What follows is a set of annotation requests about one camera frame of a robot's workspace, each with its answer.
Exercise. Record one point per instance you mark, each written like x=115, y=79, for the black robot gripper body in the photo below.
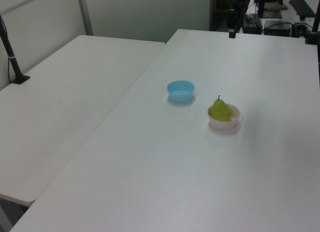
x=231, y=19

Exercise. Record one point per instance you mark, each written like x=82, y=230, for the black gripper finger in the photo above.
x=232, y=34

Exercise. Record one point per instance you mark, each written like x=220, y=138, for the green pear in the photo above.
x=220, y=111

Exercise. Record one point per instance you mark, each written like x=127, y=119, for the blue plastic bowl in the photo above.
x=180, y=94

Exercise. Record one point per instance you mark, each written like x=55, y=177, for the pink plastic bowl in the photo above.
x=223, y=124

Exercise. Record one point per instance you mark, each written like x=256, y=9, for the dark box with green edge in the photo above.
x=252, y=24

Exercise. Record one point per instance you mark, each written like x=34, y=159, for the black monitor stand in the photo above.
x=263, y=7

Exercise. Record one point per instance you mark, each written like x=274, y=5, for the black electronics box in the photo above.
x=277, y=28

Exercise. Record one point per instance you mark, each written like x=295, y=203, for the black device with orange button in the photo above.
x=301, y=25

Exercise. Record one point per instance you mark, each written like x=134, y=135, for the black keyboard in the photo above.
x=302, y=5

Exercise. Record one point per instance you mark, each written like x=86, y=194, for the black pole with table clamp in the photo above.
x=314, y=29

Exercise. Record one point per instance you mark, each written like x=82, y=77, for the black pole with flat base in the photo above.
x=11, y=57

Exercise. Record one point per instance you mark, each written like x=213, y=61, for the grey partition frame post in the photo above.
x=85, y=13

